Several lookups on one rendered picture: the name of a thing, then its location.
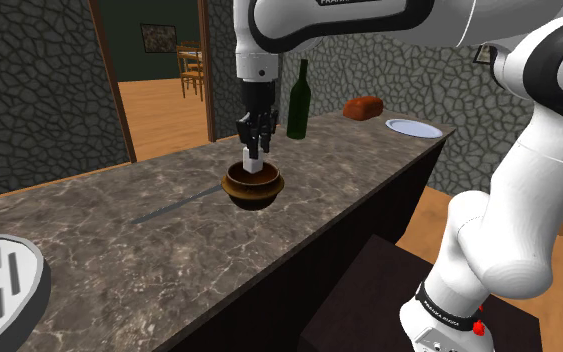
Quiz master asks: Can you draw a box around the white cube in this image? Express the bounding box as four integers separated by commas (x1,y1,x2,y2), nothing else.
242,147,264,175

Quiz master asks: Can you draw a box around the green glass bottle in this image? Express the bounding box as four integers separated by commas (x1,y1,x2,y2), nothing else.
285,58,312,142

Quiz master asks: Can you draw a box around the dark framed wall picture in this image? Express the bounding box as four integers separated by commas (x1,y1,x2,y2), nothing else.
139,22,179,55

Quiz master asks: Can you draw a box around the brown bread loaf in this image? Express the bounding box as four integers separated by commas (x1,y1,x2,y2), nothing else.
342,95,385,121

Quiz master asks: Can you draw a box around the wooden chair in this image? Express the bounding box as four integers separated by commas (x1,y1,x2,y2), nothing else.
175,40,205,103

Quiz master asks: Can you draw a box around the brown wooden bowl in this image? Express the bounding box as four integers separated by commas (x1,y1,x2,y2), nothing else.
220,160,286,212

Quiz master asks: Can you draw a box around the dark robot stand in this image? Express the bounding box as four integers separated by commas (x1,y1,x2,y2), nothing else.
297,233,543,352

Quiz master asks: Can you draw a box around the brown wooden door frame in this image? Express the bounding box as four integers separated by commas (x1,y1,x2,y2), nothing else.
87,0,218,164

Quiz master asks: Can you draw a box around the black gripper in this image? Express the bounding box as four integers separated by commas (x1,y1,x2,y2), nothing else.
235,79,281,161

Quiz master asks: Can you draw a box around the white plate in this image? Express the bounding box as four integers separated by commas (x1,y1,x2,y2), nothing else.
384,117,445,141

